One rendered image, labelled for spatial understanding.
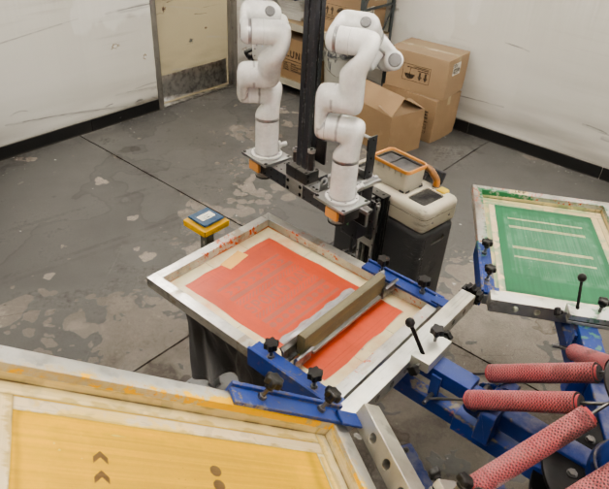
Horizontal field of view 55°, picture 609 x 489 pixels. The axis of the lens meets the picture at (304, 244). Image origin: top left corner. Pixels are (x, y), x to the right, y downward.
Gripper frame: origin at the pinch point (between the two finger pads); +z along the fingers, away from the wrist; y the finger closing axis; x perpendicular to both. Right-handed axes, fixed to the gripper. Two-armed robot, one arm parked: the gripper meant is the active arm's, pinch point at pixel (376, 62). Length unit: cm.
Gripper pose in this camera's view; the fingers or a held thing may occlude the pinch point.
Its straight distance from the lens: 257.3
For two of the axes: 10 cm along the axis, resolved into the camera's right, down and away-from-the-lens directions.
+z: -1.2, -2.7, 9.6
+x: 2.2, -9.5, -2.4
